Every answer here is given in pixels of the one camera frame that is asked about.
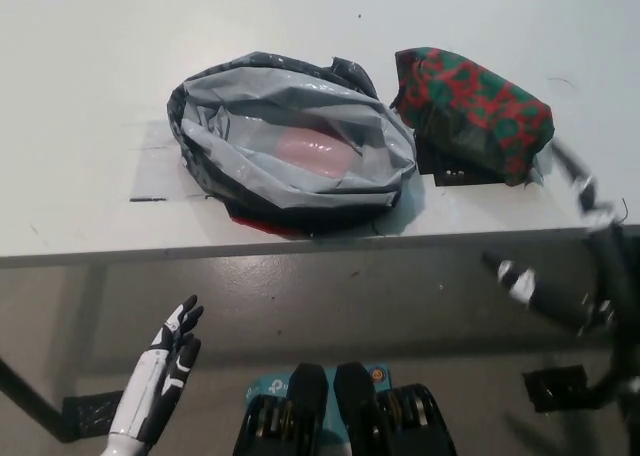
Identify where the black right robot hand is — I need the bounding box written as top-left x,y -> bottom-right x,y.
482,138 -> 629,337

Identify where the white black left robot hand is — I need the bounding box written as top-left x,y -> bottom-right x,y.
99,295 -> 205,456

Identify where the red green coffee bean bag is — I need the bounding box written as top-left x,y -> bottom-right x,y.
389,47 -> 557,187

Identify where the black plastic bag grey inside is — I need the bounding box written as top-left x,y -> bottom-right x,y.
164,50 -> 419,240

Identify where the black floor tape square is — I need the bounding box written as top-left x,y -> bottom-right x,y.
62,389 -> 126,442
521,365 -> 590,413

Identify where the black tape patch on table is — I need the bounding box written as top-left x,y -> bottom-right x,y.
417,138 -> 544,187

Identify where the clear tape patch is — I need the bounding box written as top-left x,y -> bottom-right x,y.
128,119 -> 211,202

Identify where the red flat item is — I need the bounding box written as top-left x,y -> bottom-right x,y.
272,128 -> 354,180

